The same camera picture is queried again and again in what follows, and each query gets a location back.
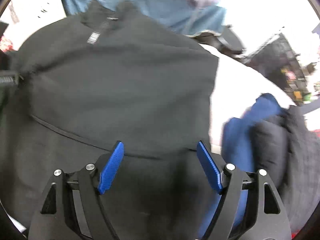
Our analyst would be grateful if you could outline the white poster with print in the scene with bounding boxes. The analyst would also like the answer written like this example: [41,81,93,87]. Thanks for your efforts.
[1,0,66,50]

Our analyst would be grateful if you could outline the pink bed sheet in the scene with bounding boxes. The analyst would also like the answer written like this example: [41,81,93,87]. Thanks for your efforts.
[202,44,295,154]

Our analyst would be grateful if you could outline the red cloth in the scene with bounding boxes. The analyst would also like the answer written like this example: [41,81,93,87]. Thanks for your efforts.
[313,129,320,137]

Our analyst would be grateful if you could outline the black sweatshirt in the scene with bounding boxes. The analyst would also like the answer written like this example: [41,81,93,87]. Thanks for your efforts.
[1,1,219,239]

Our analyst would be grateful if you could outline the navy quilted jacket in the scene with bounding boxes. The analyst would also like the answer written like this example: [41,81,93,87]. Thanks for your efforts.
[197,93,320,239]

